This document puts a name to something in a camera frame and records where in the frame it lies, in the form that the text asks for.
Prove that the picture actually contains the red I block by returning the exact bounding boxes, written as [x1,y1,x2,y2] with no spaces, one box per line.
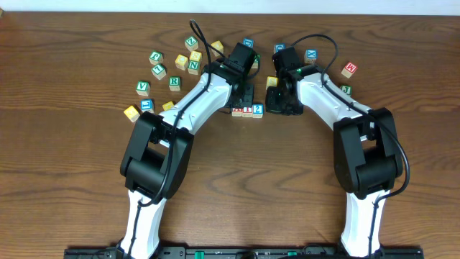
[241,106,253,118]

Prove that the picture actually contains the red A block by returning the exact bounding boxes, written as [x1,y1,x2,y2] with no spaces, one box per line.
[231,108,243,117]

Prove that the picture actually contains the blue 2 block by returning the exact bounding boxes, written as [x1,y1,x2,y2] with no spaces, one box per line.
[252,104,265,118]

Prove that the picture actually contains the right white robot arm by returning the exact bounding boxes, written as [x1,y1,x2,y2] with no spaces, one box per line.
[265,47,403,258]

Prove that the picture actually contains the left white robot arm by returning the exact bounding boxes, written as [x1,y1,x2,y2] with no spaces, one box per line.
[116,42,257,258]

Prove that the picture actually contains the yellow block centre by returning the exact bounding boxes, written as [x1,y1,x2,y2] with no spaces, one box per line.
[266,76,278,88]

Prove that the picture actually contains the green B block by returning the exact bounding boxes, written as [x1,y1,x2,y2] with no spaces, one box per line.
[252,55,261,69]

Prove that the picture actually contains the blue block top pair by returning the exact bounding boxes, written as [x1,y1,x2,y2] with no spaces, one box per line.
[242,38,254,48]

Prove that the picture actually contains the yellow block top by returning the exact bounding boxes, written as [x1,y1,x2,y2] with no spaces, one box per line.
[211,40,224,57]

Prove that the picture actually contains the blue X block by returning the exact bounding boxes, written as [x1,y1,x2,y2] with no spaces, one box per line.
[304,49,318,64]

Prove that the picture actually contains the blue D block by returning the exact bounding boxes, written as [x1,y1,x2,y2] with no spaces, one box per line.
[274,44,285,53]

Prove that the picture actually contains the green N block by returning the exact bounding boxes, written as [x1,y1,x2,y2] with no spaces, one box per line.
[188,60,201,75]

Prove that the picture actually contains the yellow block upper near N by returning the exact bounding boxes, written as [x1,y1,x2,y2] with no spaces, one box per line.
[190,50,203,63]

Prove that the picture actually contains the yellow block n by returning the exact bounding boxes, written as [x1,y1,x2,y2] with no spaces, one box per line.
[175,55,189,71]
[190,50,203,63]

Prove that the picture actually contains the green J block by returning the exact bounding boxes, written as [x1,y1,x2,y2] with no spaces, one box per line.
[340,85,352,96]

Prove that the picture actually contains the green Z block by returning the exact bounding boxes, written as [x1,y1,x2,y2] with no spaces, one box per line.
[185,36,199,52]

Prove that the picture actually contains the green R block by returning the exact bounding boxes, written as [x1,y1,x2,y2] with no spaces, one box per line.
[169,76,181,91]

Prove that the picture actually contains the red M block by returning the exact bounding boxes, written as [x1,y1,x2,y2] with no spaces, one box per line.
[341,62,358,78]

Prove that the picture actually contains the yellow block lower left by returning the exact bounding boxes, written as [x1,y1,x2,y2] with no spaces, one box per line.
[162,101,175,111]

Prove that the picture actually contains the green 7 block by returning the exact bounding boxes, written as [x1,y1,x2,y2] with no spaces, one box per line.
[151,64,167,80]

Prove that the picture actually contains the blue L block left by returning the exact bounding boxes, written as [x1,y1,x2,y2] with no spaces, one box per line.
[140,99,155,113]

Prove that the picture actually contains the green V block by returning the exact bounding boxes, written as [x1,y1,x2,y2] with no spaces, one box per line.
[136,81,150,96]

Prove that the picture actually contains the yellow block far left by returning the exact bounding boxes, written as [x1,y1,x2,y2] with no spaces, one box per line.
[124,105,141,122]

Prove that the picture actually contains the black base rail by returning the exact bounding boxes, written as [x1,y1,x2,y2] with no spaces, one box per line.
[64,245,424,259]

